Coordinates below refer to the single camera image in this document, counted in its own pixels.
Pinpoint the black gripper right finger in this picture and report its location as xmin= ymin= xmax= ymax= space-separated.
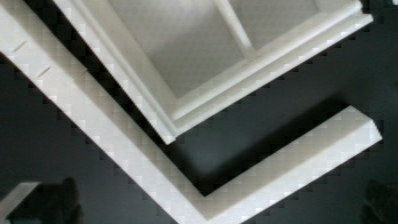
xmin=361 ymin=180 xmax=398 ymax=224

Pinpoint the white cabinet body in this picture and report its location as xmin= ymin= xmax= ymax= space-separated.
xmin=54 ymin=0 xmax=373 ymax=142

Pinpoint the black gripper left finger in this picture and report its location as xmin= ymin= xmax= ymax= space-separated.
xmin=11 ymin=178 xmax=84 ymax=224

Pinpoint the white cabinet door panel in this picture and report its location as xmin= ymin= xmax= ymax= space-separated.
xmin=0 ymin=182 xmax=39 ymax=217

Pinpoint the white U-shaped obstacle fence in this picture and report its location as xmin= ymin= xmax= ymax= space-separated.
xmin=0 ymin=0 xmax=382 ymax=224

